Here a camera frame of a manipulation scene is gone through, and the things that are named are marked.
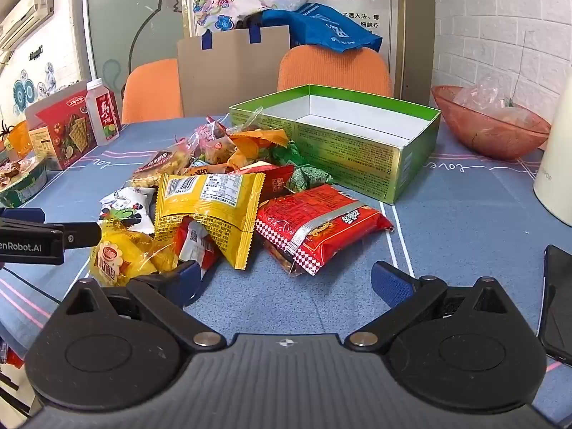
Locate green snack packet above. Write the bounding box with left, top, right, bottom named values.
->
left=286, top=165, right=337, bottom=194
left=272, top=140, right=314, bottom=167

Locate orange chair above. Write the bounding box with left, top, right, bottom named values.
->
left=122, top=58, right=184, bottom=124
left=277, top=45, right=394, bottom=98

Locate white air conditioner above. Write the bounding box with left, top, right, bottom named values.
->
left=0, top=0, right=55, bottom=52

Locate brown cardboard sheet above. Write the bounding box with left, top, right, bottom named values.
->
left=176, top=24, right=292, bottom=118

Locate clear plastic bag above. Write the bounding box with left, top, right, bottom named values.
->
left=453, top=76, right=543, bottom=121

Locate clear yellow bread packet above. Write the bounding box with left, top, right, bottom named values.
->
left=89, top=219, right=179, bottom=287

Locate cat outline window decal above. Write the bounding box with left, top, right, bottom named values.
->
left=132, top=0, right=185, bottom=69

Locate orange bag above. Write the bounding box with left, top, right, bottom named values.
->
left=0, top=120, right=34, bottom=162

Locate red white snack packet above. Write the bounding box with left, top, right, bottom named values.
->
left=172, top=217, right=223, bottom=273

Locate white bottle red label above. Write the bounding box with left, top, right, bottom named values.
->
left=86, top=78, right=121, bottom=146

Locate pile of snack packets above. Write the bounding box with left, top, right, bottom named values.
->
left=127, top=107, right=338, bottom=202

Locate cream white kettle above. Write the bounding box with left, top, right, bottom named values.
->
left=533, top=94, right=572, bottom=228

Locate green cardboard box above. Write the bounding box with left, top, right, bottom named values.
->
left=229, top=84, right=442, bottom=205

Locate white cartoon snack packet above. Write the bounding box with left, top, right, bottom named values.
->
left=99, top=186, right=156, bottom=234

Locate blue flower wall decal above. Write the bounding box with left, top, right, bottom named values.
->
left=11, top=63, right=59, bottom=112

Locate red checkered snack packet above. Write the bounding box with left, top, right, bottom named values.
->
left=256, top=183, right=395, bottom=276

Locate thin black wire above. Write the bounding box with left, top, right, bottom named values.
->
left=512, top=30, right=537, bottom=103

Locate yellow snack packet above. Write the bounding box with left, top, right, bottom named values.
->
left=154, top=172, right=266, bottom=271

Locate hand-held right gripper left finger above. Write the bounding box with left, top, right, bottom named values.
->
left=58, top=259, right=227, bottom=352

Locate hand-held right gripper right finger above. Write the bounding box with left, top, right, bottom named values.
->
left=344, top=260, right=516, bottom=352

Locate blue bag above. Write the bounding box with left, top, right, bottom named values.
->
left=261, top=2, right=384, bottom=53

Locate black phone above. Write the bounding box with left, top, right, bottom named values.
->
left=537, top=244, right=572, bottom=365

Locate red cracker box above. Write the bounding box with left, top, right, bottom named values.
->
left=25, top=79, right=98, bottom=171

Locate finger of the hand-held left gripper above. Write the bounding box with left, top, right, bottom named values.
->
left=45, top=222, right=103, bottom=251
left=0, top=207, right=46, bottom=225

